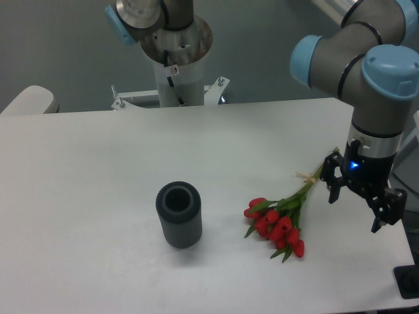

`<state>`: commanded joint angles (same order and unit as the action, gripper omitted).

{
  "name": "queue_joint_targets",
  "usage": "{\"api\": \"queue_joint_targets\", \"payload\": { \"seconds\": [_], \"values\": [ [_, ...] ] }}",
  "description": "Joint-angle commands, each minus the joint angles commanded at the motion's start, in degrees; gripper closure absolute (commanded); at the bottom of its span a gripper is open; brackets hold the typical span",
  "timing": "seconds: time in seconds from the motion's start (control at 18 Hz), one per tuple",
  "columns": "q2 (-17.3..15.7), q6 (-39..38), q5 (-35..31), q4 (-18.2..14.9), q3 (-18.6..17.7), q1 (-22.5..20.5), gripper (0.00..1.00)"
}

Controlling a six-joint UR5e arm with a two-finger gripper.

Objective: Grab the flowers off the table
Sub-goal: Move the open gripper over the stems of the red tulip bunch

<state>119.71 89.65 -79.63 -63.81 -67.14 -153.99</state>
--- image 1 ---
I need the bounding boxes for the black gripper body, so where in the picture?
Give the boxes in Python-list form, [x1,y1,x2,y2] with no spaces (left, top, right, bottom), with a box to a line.
[338,140,396,200]

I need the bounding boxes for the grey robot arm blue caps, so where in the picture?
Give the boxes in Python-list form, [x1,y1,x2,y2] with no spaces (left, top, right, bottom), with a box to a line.
[105,1,418,232]

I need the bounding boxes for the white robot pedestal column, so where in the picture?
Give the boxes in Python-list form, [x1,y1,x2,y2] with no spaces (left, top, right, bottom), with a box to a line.
[152,60,204,107]

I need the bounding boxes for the black cable on pedestal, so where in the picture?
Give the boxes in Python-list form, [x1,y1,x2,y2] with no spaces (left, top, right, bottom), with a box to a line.
[162,49,187,107]

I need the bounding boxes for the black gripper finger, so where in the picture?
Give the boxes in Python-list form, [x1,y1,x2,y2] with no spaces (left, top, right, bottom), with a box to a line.
[319,151,344,203]
[365,187,407,233]

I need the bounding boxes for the black device at table edge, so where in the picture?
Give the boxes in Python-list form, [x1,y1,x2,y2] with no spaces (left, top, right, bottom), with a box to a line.
[393,265,418,300]

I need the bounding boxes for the dark grey ribbed vase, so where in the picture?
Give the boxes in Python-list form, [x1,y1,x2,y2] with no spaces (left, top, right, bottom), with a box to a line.
[155,181,202,249]

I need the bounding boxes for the white pedestal base frame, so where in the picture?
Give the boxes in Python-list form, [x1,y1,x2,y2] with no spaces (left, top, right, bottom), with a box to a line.
[111,76,230,111]

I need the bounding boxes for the red tulip bouquet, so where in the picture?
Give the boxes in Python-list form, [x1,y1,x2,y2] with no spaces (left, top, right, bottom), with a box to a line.
[244,166,323,262]

